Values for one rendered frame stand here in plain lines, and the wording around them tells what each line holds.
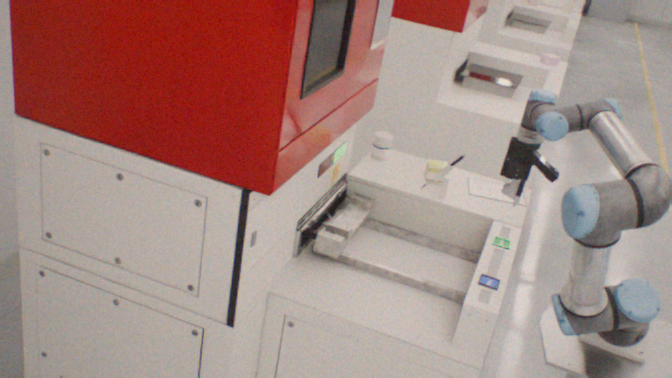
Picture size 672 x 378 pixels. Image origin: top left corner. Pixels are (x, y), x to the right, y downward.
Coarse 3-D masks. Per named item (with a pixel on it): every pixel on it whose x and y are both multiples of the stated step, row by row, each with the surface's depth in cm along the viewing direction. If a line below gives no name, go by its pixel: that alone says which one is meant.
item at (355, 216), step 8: (352, 208) 237; (360, 208) 238; (344, 216) 231; (352, 216) 232; (360, 216) 233; (368, 216) 238; (344, 224) 226; (352, 224) 227; (360, 224) 230; (352, 232) 222; (344, 240) 216; (320, 248) 212; (328, 248) 211; (344, 248) 217; (336, 256) 211
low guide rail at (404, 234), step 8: (368, 224) 238; (376, 224) 237; (384, 224) 237; (384, 232) 237; (392, 232) 236; (400, 232) 235; (408, 232) 234; (408, 240) 235; (416, 240) 234; (424, 240) 233; (432, 240) 232; (432, 248) 233; (440, 248) 232; (448, 248) 231; (456, 248) 230; (464, 248) 231; (464, 256) 230; (472, 256) 228
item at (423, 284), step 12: (312, 252) 218; (348, 264) 215; (360, 264) 213; (372, 264) 212; (384, 276) 212; (396, 276) 210; (408, 276) 209; (420, 288) 209; (432, 288) 207; (444, 288) 206; (456, 300) 206
